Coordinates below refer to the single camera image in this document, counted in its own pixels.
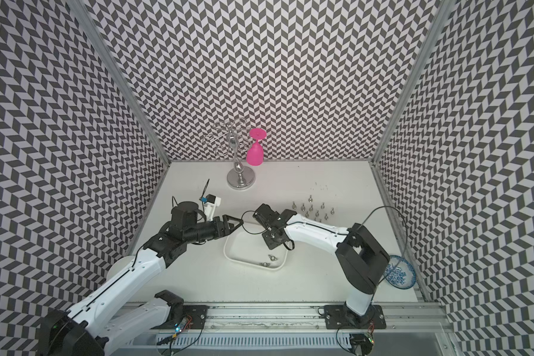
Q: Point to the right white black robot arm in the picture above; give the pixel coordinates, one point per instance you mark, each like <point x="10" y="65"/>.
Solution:
<point x="362" y="258"/>

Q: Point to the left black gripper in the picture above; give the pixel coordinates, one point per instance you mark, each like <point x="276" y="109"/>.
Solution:
<point x="232" y="218"/>

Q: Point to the white rectangular storage tray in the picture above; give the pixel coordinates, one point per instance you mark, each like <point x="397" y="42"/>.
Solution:
<point x="250" y="250"/>

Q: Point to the chrome glass holder stand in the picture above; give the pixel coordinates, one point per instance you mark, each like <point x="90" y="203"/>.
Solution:
<point x="225" y="136"/>

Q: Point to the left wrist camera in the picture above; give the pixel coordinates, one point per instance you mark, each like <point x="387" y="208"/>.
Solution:
<point x="210" y="203"/>

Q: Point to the pink plastic wine glass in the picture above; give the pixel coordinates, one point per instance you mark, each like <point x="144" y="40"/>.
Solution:
<point x="255" y="155"/>

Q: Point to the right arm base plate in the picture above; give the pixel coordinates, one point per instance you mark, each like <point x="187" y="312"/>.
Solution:
<point x="341" y="317"/>

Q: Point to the blue patterned bowl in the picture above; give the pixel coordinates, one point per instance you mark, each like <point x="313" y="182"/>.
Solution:
<point x="400" y="273"/>

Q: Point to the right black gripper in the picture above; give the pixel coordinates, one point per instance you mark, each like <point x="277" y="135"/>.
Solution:
<point x="269" y="242"/>

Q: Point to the aluminium front rail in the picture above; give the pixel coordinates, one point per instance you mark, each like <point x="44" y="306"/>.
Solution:
<point x="268" y="317"/>

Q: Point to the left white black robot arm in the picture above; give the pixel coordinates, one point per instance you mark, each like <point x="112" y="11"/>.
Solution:
<point x="60" y="334"/>

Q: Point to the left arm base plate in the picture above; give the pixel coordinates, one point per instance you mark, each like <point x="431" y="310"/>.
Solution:
<point x="197" y="313"/>

